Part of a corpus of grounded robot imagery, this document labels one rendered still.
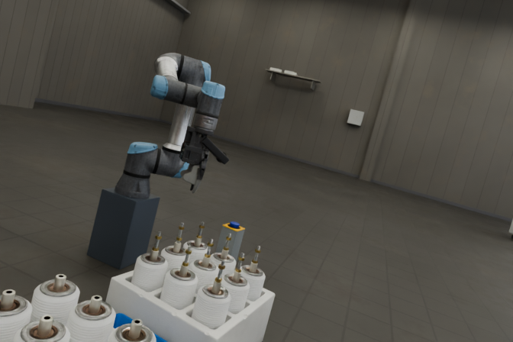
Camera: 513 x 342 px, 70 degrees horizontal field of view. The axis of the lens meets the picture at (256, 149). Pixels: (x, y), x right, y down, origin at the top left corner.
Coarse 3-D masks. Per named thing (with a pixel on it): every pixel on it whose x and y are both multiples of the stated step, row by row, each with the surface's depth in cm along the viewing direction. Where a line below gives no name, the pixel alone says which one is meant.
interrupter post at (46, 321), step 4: (44, 316) 70; (48, 316) 70; (52, 316) 71; (40, 320) 69; (44, 320) 69; (48, 320) 69; (52, 320) 70; (40, 324) 69; (44, 324) 69; (48, 324) 69; (40, 328) 69; (44, 328) 69; (48, 328) 69; (40, 332) 69; (44, 332) 69; (48, 332) 70
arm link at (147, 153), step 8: (136, 144) 158; (144, 144) 159; (152, 144) 162; (128, 152) 159; (136, 152) 156; (144, 152) 157; (152, 152) 159; (160, 152) 162; (128, 160) 158; (136, 160) 157; (144, 160) 157; (152, 160) 159; (128, 168) 157; (136, 168) 157; (144, 168) 158; (152, 168) 160
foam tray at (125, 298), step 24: (120, 288) 109; (120, 312) 108; (144, 312) 104; (168, 312) 101; (240, 312) 110; (264, 312) 123; (168, 336) 101; (192, 336) 97; (216, 336) 95; (240, 336) 109
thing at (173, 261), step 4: (164, 248) 125; (164, 252) 122; (164, 256) 121; (168, 256) 120; (172, 256) 120; (176, 256) 120; (180, 256) 121; (184, 256) 122; (168, 260) 120; (172, 260) 120; (176, 260) 120; (180, 260) 121; (184, 260) 122; (188, 260) 124; (168, 264) 120; (172, 264) 120; (176, 264) 120; (180, 264) 121; (168, 268) 120; (172, 268) 120
